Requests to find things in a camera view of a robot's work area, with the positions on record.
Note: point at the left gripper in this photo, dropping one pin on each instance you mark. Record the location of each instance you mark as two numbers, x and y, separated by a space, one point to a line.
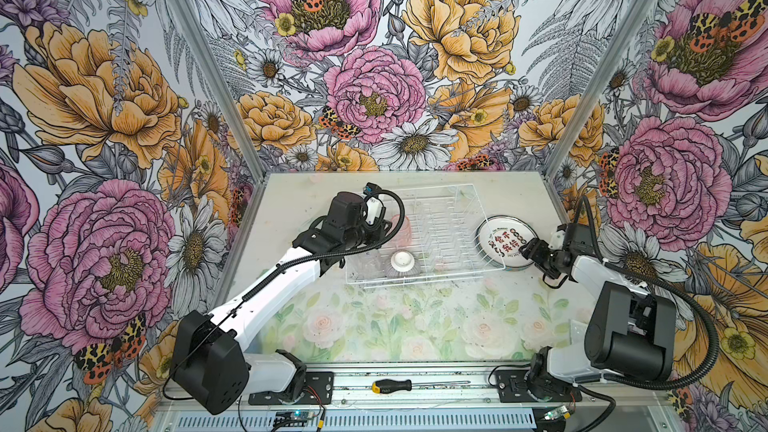
379 232

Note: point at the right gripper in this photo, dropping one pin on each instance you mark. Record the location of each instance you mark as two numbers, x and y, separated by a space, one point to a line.
534 250

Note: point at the pink glass cup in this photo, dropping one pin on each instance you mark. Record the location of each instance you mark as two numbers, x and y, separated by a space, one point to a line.
403 239

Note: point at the white wire dish rack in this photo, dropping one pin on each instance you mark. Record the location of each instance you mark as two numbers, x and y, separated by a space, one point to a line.
444 220

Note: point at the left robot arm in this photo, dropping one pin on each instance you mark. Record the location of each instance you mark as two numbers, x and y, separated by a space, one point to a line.
210 361

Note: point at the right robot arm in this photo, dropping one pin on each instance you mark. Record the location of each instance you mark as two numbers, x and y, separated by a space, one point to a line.
630 333

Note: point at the white square dish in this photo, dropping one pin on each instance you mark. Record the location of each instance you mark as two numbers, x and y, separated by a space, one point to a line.
577 334

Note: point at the striped small bowl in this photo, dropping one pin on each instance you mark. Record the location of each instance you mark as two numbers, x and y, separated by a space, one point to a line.
402 264

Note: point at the black yellow screwdriver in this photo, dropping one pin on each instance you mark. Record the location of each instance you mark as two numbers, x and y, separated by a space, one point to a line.
390 386

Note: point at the green circuit board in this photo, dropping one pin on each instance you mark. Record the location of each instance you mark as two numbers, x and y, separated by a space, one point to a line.
297 418

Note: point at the white vented panel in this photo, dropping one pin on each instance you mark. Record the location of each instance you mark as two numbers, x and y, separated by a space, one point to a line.
512 419

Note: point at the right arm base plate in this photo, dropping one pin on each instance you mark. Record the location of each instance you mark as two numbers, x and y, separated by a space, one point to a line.
516 386

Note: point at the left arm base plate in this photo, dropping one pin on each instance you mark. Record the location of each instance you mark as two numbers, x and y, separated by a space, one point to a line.
321 382

